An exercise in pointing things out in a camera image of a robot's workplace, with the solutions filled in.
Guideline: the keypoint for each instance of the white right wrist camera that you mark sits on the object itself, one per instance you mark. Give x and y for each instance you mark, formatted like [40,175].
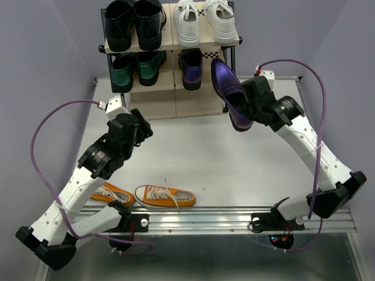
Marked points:
[268,74]

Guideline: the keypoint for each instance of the black loafer one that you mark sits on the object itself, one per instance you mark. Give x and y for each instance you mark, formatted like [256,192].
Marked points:
[150,18]
[118,18]

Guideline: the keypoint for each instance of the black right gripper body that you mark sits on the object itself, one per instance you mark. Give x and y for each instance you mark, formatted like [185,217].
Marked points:
[252,113]

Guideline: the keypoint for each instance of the white sneaker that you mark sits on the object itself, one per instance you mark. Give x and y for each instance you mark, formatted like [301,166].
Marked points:
[221,18]
[186,21]

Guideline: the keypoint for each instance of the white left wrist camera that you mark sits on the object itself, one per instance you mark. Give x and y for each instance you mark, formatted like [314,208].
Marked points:
[116,106]

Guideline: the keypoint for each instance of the black loafer right one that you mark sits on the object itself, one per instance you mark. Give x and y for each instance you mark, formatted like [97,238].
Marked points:
[150,18]

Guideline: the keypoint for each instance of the black loafer left one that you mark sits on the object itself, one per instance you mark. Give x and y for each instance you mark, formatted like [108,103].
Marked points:
[118,18]

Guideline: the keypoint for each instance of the aluminium mounting rail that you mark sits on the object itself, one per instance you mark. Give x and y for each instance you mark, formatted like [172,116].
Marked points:
[220,220]

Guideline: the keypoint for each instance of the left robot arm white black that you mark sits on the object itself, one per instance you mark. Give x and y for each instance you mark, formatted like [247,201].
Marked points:
[54,238]

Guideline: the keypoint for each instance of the green loafer left one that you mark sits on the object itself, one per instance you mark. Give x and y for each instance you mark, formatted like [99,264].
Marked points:
[122,72]

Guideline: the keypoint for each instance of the orange sneaker one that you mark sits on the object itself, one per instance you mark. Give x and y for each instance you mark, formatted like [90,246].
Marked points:
[108,193]
[152,196]

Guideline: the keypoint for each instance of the green loafer one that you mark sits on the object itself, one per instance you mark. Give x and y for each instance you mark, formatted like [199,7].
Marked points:
[122,72]
[148,65]

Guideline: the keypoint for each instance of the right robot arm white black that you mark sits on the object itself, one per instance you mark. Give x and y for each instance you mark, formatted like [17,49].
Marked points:
[334,183]

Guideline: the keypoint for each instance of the purple loafer one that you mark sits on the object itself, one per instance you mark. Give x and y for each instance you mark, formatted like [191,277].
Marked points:
[191,64]
[228,88]

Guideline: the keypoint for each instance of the green loafer right one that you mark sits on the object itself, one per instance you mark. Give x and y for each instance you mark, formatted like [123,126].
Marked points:
[148,65]

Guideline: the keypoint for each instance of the beige black-framed shoe shelf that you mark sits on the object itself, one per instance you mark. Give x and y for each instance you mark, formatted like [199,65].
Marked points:
[167,98]

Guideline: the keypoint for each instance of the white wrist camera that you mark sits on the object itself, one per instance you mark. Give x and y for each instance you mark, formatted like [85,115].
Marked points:
[268,74]
[116,106]

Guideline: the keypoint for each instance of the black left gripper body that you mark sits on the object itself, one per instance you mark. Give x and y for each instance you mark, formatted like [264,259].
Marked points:
[143,132]

